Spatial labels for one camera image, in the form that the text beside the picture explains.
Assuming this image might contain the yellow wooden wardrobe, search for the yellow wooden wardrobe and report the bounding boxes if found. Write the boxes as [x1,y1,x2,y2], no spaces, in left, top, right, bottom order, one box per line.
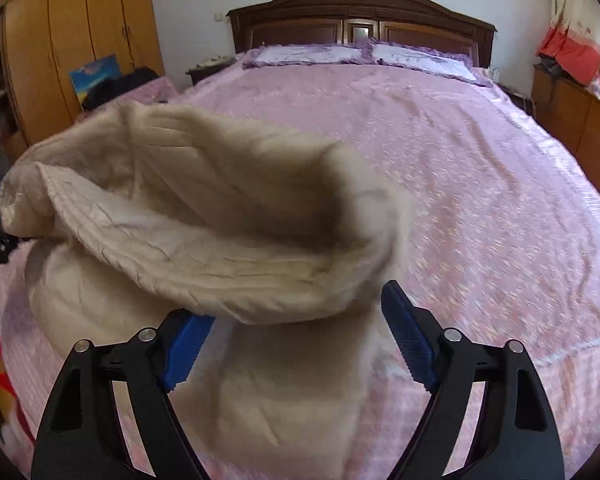
[0,0,166,161]

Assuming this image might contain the black bag on chair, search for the black bag on chair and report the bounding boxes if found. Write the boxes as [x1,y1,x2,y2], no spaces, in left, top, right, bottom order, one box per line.
[82,67,161,111]

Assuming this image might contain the beige quilted down jacket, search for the beige quilted down jacket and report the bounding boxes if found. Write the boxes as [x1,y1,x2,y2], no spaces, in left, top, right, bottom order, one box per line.
[0,100,416,480]

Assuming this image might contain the purple ruffled pillow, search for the purple ruffled pillow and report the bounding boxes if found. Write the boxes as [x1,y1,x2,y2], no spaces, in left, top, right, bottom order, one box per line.
[370,42,493,87]
[241,39,376,71]

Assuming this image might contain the dark wooden headboard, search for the dark wooden headboard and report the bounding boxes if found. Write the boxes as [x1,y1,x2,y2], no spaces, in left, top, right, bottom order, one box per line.
[226,0,496,68]

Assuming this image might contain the blue and yellow painting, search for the blue and yellow painting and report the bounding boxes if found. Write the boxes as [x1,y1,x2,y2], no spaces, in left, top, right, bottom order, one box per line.
[69,54,121,111]

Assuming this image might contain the dark wooden nightstand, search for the dark wooden nightstand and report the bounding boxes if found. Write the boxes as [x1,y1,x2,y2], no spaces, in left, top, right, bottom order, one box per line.
[185,55,238,87]

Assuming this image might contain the brown wooden dresser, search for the brown wooden dresser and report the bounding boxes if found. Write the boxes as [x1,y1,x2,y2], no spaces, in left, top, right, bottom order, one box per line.
[530,62,600,201]

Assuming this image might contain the cream and red curtain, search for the cream and red curtain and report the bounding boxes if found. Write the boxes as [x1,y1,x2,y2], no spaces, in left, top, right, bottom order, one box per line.
[535,0,600,102]

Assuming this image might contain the pink floral bedspread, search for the pink floral bedspread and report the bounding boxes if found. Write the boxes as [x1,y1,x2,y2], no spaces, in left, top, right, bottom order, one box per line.
[0,47,600,480]

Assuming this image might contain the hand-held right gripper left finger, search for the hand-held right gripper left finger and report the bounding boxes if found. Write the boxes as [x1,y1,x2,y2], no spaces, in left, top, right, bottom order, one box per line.
[31,308,216,480]

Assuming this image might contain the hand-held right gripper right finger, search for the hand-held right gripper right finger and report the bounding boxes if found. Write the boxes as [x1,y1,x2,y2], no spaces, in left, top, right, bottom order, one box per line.
[380,280,566,480]

